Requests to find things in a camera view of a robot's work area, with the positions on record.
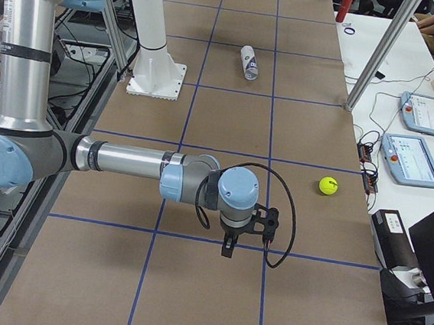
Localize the teach pendant tablet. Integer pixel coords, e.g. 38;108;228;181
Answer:
381;133;434;189
400;92;434;135

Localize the clear tennis ball can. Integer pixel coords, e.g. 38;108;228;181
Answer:
240;45;259;80

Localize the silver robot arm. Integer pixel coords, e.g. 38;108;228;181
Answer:
0;0;260;257

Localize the aluminium frame post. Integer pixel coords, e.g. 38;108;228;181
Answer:
344;0;421;112

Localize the far teach pendant tablet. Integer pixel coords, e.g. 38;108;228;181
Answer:
400;92;434;135

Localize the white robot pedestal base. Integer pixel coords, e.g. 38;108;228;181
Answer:
126;0;187;101

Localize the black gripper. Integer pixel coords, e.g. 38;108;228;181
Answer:
220;225;247;258

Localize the near teach pendant tablet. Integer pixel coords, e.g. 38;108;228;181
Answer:
381;133;434;189

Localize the black box with label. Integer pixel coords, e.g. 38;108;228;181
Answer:
371;209;419;271

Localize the red cylinder bottle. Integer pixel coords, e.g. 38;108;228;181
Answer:
335;0;354;23

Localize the yellow tennis ball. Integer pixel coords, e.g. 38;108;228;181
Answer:
318;176;339;196

